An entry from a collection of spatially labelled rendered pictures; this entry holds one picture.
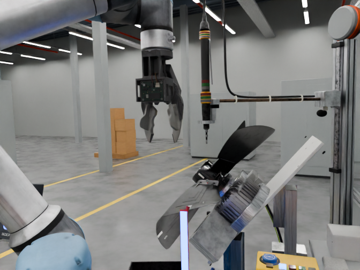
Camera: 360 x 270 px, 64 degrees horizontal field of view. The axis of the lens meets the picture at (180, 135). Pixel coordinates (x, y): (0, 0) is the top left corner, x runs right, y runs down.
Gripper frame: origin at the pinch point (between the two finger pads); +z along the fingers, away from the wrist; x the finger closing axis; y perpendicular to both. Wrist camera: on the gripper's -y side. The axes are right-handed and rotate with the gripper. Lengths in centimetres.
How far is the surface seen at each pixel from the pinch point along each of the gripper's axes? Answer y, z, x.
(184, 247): -15.2, 35.4, 0.2
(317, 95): -84, -12, 46
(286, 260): -15.7, 35.8, 29.7
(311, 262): -16, 36, 36
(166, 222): -53, 44, -19
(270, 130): -53, 2, 25
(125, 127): -749, 45, -407
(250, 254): -226, 143, 6
